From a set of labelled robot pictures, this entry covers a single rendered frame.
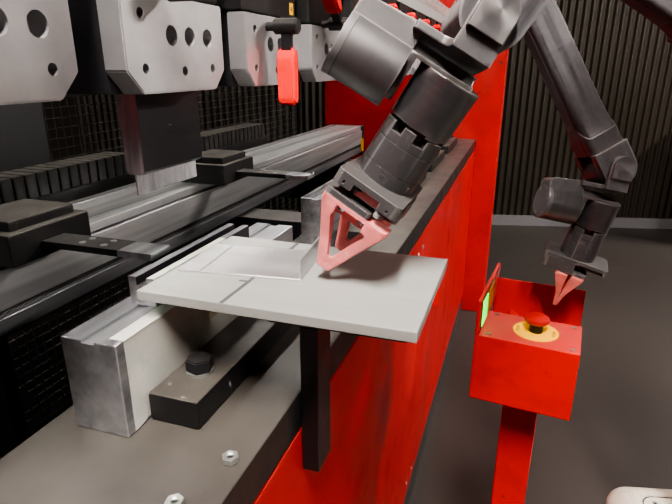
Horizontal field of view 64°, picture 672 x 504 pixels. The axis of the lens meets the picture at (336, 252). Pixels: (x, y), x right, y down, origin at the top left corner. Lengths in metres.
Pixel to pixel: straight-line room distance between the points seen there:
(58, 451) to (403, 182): 0.39
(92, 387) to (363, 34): 0.39
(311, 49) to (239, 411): 0.51
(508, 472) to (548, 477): 0.77
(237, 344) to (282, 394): 0.08
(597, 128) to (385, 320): 0.60
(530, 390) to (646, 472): 1.13
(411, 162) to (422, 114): 0.04
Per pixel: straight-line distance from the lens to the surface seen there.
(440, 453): 1.90
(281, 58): 0.67
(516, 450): 1.11
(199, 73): 0.55
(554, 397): 0.95
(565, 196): 0.93
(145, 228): 0.93
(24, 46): 0.40
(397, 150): 0.47
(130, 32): 0.48
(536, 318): 0.94
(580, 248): 0.98
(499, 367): 0.94
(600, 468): 2.00
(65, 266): 0.81
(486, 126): 2.63
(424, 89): 0.46
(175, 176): 0.59
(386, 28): 0.47
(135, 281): 0.57
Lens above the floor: 1.20
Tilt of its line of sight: 19 degrees down
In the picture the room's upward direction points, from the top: straight up
